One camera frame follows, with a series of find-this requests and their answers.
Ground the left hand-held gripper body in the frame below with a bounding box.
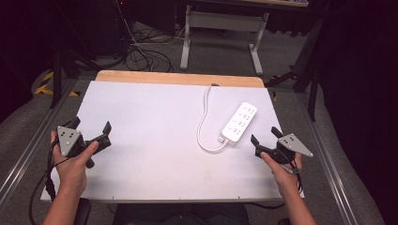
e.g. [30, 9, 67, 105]
[56, 126, 113, 169]

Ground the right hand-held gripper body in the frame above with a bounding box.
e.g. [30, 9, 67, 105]
[254, 133, 314, 165]

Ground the white power strip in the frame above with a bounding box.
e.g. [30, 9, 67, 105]
[221, 101, 258, 147]

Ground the person's left hand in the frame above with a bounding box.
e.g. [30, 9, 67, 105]
[50, 130, 100, 197]

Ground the person's right hand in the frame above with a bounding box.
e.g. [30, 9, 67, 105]
[259, 151, 303, 190]

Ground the white table mat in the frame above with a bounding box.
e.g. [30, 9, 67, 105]
[40, 80, 305, 203]

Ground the yellow black floor tape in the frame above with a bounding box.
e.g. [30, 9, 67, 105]
[34, 71, 80, 98]

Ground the black metal stand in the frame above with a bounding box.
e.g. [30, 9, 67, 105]
[264, 17, 325, 122]
[46, 0, 102, 110]

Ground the aluminium floor rail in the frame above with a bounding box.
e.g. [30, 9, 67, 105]
[295, 92, 360, 225]
[0, 78, 79, 204]

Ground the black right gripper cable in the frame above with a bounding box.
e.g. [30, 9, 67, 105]
[281, 158, 304, 193]

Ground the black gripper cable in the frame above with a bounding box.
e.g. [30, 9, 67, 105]
[28, 137, 70, 225]
[281, 158, 304, 193]

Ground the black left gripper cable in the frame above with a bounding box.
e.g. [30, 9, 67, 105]
[28, 137, 70, 225]

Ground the white power strip cable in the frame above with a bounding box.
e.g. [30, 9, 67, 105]
[195, 84, 230, 154]

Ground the tangle of floor cables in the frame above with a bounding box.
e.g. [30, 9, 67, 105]
[115, 0, 190, 73]

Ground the grey metal desk frame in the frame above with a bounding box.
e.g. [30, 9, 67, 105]
[179, 4, 270, 76]

